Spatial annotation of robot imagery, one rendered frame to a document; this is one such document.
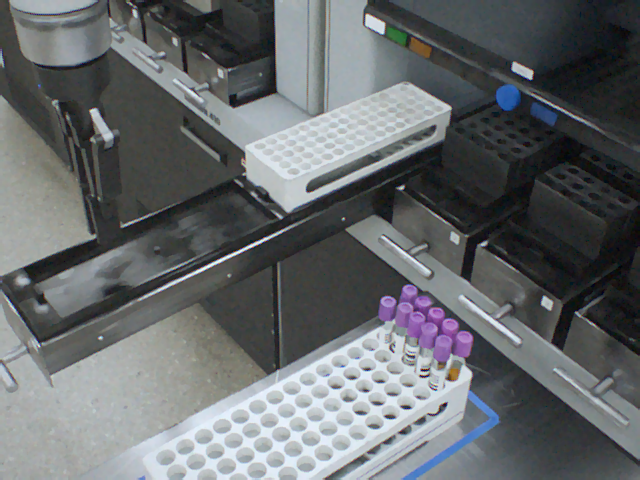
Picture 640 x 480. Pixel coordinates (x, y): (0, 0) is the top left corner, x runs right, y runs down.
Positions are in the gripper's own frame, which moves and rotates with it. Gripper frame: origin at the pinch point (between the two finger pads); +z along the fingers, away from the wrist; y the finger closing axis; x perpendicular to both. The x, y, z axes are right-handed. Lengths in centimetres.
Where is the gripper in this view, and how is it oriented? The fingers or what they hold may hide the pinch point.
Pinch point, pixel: (100, 210)
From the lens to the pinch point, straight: 96.6
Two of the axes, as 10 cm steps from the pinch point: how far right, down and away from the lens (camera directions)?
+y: -6.2, -5.1, 5.9
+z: -0.1, 7.6, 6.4
